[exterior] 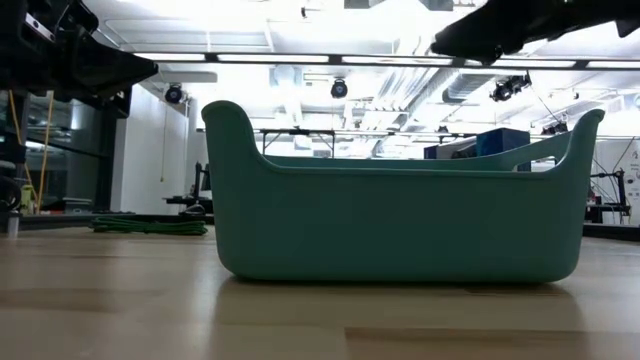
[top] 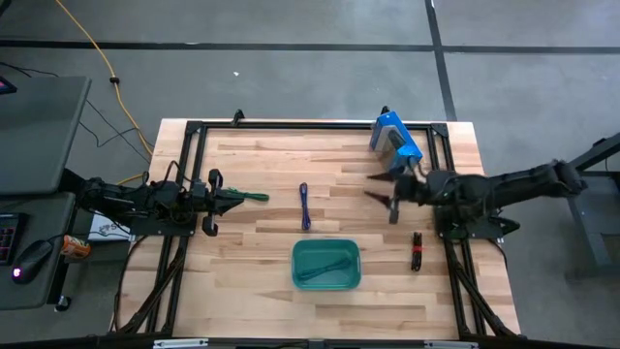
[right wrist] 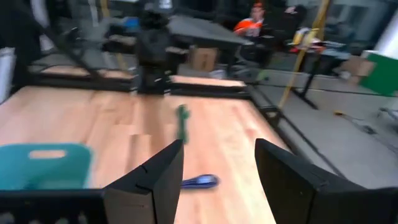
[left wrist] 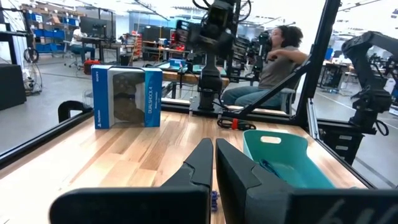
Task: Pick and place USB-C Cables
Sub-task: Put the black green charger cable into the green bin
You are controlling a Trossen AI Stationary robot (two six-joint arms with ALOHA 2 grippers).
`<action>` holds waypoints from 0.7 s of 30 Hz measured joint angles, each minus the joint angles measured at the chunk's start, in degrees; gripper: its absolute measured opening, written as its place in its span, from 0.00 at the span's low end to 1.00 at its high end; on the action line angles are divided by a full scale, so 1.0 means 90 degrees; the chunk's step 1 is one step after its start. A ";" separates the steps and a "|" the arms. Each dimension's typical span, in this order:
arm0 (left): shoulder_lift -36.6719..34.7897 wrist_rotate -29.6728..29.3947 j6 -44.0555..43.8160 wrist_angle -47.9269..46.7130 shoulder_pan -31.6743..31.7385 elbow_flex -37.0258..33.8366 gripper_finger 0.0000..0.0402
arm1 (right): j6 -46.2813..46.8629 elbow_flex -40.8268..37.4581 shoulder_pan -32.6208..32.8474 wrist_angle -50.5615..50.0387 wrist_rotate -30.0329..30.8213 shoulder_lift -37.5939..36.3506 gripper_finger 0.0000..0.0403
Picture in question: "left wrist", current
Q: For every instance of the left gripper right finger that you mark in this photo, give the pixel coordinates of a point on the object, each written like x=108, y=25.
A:
x=264, y=202

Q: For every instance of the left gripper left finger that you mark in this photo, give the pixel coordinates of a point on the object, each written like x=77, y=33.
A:
x=174, y=202

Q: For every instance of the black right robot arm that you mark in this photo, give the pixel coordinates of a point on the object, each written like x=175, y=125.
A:
x=211, y=81

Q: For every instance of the neighbouring black robot arm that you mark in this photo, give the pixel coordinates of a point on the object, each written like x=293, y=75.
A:
x=370, y=93

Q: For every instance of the teal plastic bin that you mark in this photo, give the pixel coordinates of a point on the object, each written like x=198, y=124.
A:
x=295, y=168

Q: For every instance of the blue DualShock controller box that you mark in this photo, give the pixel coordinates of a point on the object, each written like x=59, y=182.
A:
x=152, y=96

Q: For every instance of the person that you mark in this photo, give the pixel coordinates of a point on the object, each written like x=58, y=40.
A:
x=77, y=40
x=276, y=68

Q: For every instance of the black cabinet white labels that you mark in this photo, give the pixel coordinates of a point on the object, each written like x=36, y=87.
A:
x=340, y=143

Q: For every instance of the black computer monitor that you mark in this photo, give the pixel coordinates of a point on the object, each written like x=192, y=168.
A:
x=93, y=26

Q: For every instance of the black table clamp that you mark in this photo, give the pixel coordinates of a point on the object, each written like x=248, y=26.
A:
x=66, y=109

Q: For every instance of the shelf with blue bins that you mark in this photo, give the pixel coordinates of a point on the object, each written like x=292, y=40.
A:
x=49, y=32

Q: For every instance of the black storage box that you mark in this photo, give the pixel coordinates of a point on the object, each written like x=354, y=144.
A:
x=11, y=85

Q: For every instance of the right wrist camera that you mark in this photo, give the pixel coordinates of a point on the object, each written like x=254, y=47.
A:
x=220, y=15

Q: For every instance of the silver aluminium bracket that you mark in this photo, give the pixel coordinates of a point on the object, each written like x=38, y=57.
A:
x=312, y=118

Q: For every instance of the black aluminium table frame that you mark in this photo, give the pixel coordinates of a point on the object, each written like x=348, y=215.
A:
x=317, y=46

